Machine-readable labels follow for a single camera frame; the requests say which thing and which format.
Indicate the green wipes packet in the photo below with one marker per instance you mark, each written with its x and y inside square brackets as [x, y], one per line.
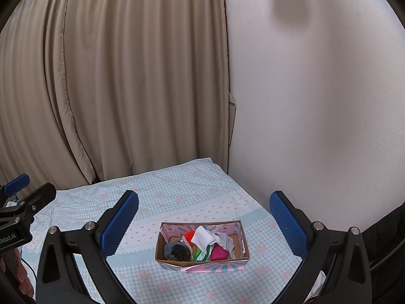
[201, 255]

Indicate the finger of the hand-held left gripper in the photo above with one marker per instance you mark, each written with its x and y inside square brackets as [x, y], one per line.
[17, 183]
[39, 196]

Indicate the white fabric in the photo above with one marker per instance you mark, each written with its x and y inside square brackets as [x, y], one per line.
[318, 281]

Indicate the black cloth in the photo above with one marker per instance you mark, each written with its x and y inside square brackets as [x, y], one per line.
[183, 253]

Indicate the person's left hand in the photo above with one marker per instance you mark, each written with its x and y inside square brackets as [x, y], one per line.
[22, 275]

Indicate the magenta pouch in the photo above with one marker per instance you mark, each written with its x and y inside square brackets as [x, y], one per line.
[219, 254]

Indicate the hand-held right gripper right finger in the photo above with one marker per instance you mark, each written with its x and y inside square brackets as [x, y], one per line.
[289, 224]

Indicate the grey plush toy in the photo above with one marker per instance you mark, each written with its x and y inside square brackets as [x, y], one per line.
[169, 249]

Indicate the pink printed cardboard box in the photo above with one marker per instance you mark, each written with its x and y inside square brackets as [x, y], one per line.
[202, 266]

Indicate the white cloth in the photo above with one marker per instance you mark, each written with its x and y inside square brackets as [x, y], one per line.
[204, 236]

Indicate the beige curtain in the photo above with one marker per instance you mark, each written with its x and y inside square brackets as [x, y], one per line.
[126, 69]

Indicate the light blue checkered bedsheet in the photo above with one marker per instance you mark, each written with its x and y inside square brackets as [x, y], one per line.
[189, 190]

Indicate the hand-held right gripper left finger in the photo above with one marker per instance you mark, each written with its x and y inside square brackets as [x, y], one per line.
[120, 224]

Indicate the orange plush fruit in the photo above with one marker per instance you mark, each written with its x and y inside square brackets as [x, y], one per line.
[190, 236]

